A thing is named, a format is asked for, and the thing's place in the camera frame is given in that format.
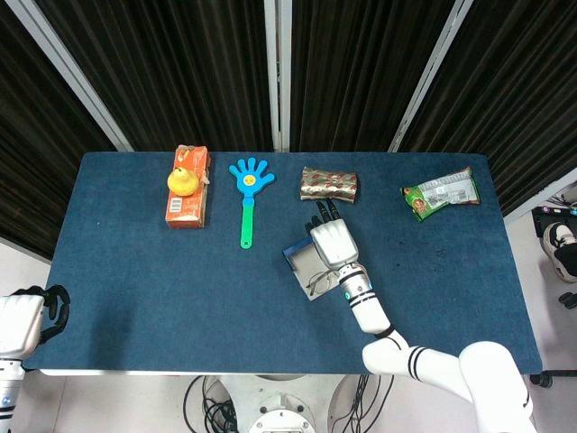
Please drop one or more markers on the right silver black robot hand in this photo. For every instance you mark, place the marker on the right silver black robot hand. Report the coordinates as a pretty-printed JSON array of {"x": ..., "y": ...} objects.
[{"x": 333, "y": 241}]

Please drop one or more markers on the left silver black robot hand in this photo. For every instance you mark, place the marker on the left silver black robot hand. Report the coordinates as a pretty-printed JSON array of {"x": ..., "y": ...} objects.
[{"x": 18, "y": 320}]

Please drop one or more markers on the blue and white box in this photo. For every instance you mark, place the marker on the blue and white box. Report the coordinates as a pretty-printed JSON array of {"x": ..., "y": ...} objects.
[{"x": 302, "y": 261}]

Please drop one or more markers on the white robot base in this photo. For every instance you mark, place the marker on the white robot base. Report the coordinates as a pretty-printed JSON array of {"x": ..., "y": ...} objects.
[{"x": 284, "y": 406}]

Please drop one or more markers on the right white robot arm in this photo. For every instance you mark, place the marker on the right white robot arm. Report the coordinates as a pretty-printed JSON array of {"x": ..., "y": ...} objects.
[{"x": 374, "y": 315}]

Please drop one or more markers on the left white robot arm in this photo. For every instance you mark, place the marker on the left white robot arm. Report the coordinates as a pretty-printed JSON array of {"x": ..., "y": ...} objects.
[{"x": 9, "y": 388}]

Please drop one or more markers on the blue green hand clapper toy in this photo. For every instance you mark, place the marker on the blue green hand clapper toy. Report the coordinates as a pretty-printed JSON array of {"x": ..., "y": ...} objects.
[{"x": 249, "y": 180}]

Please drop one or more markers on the orange carton box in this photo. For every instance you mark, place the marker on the orange carton box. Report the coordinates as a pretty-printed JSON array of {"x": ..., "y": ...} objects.
[{"x": 189, "y": 212}]

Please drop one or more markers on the thin metal eyeglasses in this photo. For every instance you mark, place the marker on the thin metal eyeglasses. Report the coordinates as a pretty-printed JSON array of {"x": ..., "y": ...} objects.
[{"x": 321, "y": 280}]

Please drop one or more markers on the gold foil snack package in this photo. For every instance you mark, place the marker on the gold foil snack package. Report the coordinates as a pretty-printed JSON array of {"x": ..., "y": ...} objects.
[{"x": 329, "y": 185}]

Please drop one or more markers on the green snack bag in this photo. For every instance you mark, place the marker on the green snack bag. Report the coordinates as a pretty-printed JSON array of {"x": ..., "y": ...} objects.
[{"x": 442, "y": 194}]

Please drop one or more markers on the blue fabric table mat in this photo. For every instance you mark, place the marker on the blue fabric table mat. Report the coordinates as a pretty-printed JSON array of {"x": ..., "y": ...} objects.
[{"x": 180, "y": 293}]

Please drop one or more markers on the yellow pear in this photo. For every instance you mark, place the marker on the yellow pear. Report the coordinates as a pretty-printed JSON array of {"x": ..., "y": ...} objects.
[{"x": 182, "y": 182}]

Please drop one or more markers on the dark pleated curtain panel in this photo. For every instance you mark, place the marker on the dark pleated curtain panel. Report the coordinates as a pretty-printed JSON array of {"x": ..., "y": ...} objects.
[
  {"x": 36, "y": 135},
  {"x": 518, "y": 90},
  {"x": 360, "y": 67},
  {"x": 180, "y": 67}
]

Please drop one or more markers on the white black sneaker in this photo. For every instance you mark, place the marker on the white black sneaker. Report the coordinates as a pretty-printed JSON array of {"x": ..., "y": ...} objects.
[{"x": 561, "y": 248}]

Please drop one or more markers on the black caster wheel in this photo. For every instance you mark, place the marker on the black caster wheel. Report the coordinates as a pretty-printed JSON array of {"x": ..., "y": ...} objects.
[
  {"x": 541, "y": 380},
  {"x": 569, "y": 300}
]

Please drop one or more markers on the grey partition frame post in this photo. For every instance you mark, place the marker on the grey partition frame post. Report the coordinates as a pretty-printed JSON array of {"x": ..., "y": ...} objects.
[
  {"x": 72, "y": 72},
  {"x": 428, "y": 76},
  {"x": 278, "y": 72}
]

